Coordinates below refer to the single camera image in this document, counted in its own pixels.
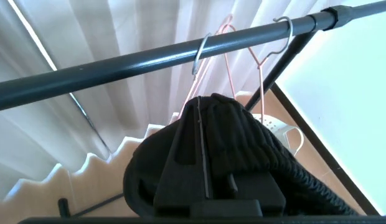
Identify pink clothes hanger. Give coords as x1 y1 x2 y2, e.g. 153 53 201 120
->
216 14 294 116
177 32 215 121

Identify black shorts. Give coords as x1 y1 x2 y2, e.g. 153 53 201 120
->
123 92 359 217

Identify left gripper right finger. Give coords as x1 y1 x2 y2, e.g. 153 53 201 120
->
211 172 286 217

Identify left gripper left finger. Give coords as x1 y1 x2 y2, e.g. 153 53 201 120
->
153 96 210 217

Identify black clothes rack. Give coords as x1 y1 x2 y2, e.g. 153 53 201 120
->
0 0 386 218

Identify white laundry basket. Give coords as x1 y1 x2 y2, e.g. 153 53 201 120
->
252 113 305 156

